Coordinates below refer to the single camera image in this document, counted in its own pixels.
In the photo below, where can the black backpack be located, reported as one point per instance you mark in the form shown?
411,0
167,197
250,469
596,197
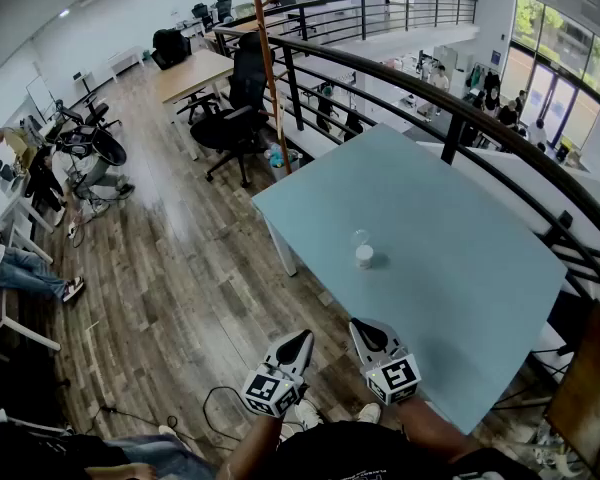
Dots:
170,48

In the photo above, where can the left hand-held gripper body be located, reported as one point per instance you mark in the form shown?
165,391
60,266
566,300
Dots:
262,388

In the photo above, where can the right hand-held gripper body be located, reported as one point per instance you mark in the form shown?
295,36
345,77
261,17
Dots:
395,375

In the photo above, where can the wooden coat rack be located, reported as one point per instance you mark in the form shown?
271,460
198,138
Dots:
265,43

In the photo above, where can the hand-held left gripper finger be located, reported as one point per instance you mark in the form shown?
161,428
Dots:
272,359
304,365

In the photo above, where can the white whiteboard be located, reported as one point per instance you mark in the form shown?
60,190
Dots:
40,95

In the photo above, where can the person's right forearm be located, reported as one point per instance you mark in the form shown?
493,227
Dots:
430,428

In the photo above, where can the wooden clothes hanger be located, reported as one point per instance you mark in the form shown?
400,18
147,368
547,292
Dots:
281,115

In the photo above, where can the light wooden desk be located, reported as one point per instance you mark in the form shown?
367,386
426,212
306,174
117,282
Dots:
195,70

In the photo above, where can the white power strip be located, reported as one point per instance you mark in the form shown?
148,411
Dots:
72,229

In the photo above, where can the brown wooden board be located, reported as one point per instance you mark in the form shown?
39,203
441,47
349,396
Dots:
585,383

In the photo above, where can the grey bin of bottles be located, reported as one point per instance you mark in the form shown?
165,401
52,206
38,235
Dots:
280,165

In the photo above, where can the person's white right shoe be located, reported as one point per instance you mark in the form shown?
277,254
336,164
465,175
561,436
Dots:
370,412

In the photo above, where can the person's left forearm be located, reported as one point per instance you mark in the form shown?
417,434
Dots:
250,448

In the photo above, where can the clear jar with white lid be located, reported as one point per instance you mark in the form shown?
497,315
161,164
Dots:
365,258

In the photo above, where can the black office chair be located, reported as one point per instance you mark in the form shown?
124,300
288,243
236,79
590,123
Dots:
202,15
224,7
92,113
247,83

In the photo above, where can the glass entrance doors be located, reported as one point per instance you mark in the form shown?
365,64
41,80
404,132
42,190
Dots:
555,93

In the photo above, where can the white desk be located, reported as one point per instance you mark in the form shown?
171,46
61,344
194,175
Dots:
125,58

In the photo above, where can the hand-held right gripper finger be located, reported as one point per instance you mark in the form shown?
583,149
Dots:
396,347
361,353

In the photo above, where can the black metal railing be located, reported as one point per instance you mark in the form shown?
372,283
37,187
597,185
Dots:
453,140

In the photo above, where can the person's black shirt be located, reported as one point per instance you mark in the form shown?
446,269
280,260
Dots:
360,453

